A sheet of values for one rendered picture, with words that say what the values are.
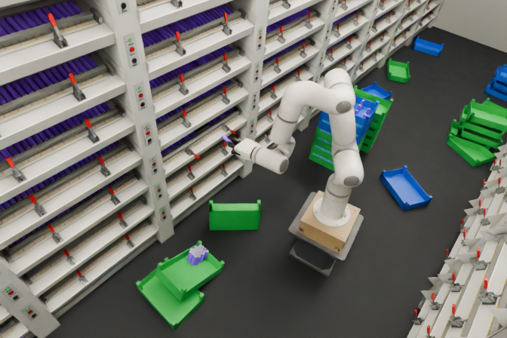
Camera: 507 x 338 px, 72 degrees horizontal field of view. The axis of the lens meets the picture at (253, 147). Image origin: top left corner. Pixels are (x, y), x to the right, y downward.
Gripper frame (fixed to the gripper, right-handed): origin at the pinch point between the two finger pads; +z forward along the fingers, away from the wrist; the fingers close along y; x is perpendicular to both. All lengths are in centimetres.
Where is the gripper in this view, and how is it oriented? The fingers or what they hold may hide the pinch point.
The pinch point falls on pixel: (232, 143)
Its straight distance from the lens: 172.1
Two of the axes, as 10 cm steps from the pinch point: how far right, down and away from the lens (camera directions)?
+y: -6.6, 5.0, -5.7
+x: 1.1, 8.1, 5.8
